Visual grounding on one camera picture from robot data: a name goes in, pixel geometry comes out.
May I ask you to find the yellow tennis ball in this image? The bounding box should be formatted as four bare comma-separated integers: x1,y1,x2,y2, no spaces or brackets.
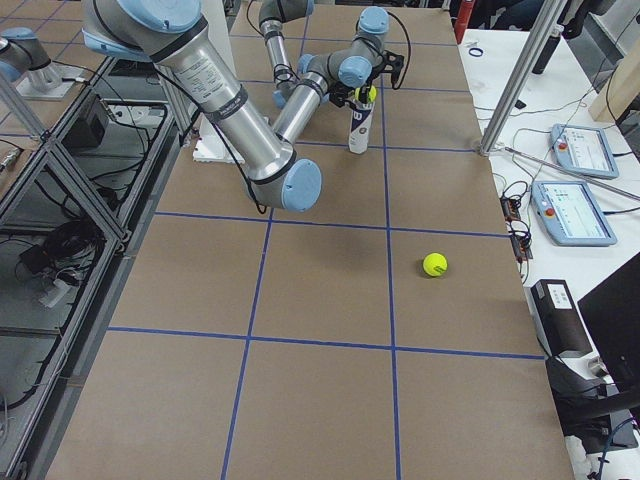
422,252,448,277
354,85,377,104

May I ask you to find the teach pendant tablet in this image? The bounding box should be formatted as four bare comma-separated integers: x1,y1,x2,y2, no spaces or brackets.
551,124,619,179
531,181,617,247

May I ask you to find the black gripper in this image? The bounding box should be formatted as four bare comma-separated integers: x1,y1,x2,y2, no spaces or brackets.
328,83,355,108

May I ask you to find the near teach pendant tablet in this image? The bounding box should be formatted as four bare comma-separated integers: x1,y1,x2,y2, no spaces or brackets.
531,181,617,247

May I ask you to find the aluminium frame post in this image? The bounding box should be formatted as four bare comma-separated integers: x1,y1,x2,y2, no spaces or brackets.
478,0,567,156

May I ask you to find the black computer monitor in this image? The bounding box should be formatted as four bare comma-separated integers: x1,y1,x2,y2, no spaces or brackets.
578,254,640,387

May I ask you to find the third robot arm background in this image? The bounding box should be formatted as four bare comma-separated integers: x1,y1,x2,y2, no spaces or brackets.
1,27,62,93

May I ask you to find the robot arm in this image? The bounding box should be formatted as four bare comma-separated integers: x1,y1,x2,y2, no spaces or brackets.
82,1,369,212
258,1,389,108

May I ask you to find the black box with label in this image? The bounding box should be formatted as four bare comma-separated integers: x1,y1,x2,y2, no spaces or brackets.
530,279,593,358

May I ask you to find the far teach pendant tablet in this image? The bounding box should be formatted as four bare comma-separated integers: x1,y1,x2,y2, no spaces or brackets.
551,124,619,179

